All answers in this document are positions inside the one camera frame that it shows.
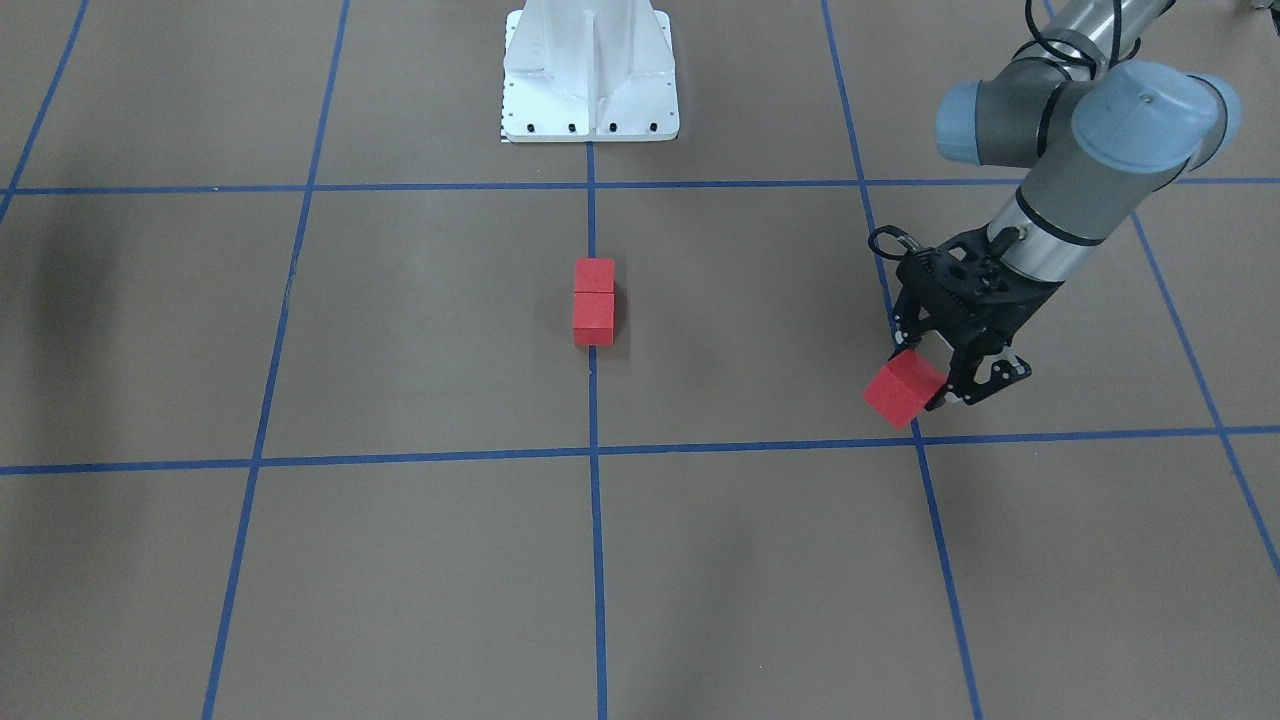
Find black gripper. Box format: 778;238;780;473
890;228;1062;409

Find brown paper table mat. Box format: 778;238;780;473
3;1;1277;719

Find white camera stand base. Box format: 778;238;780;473
500;1;681;143

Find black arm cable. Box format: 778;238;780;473
868;0;1140;263

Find red block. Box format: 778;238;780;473
573;258;616;293
861;348;947;429
572;292;617;347

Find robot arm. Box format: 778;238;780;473
865;1;1243;420

